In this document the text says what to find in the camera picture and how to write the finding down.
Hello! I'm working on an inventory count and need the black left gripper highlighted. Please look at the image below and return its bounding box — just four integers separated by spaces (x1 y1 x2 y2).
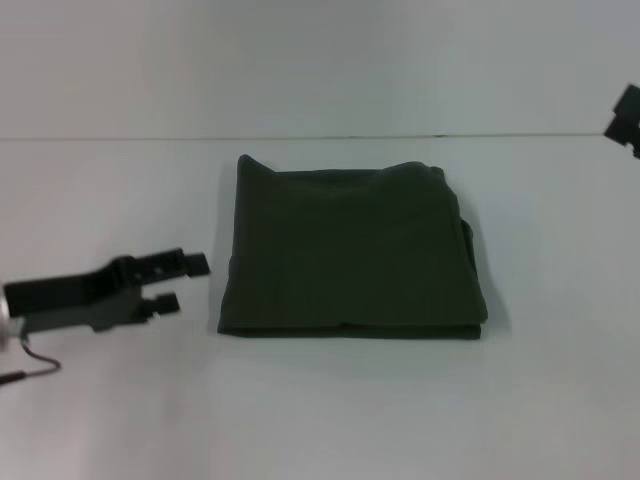
2 249 212 335

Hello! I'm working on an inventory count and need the dark green shirt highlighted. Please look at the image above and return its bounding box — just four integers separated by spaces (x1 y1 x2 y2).
215 153 489 344

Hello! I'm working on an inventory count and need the dark red left cable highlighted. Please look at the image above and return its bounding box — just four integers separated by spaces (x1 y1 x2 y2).
21 337 63 375

